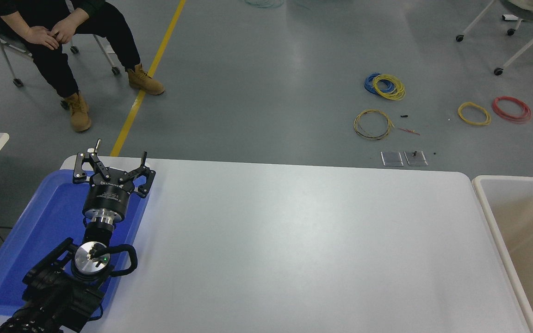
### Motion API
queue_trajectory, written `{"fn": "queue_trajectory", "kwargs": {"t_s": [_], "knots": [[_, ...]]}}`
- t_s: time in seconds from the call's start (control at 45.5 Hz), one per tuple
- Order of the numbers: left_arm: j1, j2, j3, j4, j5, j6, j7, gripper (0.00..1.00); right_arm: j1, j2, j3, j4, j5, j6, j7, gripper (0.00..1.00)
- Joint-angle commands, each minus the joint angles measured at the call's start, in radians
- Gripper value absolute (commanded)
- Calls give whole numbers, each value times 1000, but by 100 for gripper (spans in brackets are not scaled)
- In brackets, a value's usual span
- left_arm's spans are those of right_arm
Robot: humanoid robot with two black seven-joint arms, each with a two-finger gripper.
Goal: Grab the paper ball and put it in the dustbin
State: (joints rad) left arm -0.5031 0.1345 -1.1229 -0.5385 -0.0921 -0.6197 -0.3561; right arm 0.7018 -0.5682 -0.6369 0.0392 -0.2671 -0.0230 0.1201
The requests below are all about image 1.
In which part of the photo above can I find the thick yellow wire coil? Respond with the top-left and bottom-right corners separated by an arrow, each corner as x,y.
372,74 -> 406,101

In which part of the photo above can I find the person's right hand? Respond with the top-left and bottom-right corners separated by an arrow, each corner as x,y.
24,25 -> 60,51

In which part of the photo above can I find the blue plastic tray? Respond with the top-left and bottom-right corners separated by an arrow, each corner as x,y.
0,169 -> 151,317

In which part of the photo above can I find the teal cable coil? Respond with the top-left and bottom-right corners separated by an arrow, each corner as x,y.
243,0 -> 285,9

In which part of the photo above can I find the person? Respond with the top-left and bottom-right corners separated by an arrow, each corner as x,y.
0,0 -> 165,133

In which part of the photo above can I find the blue wire coil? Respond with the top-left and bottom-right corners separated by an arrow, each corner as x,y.
364,73 -> 394,96

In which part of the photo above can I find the yellow and dark wire coil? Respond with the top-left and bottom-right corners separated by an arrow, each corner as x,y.
353,109 -> 394,141

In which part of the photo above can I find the grey metal wheeled chair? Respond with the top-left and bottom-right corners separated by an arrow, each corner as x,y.
0,5 -> 121,88

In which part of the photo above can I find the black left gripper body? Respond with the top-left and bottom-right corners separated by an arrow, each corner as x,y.
83,172 -> 134,216

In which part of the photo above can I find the person's left hand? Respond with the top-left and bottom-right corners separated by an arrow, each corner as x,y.
50,17 -> 81,45

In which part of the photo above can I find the red wire coil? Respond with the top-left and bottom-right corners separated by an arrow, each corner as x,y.
492,96 -> 532,124

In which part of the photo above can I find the clear plastic plate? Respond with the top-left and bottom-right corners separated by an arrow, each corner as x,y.
381,151 -> 404,167
404,151 -> 428,167

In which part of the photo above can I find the white wheeled chair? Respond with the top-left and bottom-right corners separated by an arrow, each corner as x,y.
455,0 -> 533,76

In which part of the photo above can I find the small yellow wire coil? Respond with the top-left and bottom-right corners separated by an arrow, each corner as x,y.
458,102 -> 492,126

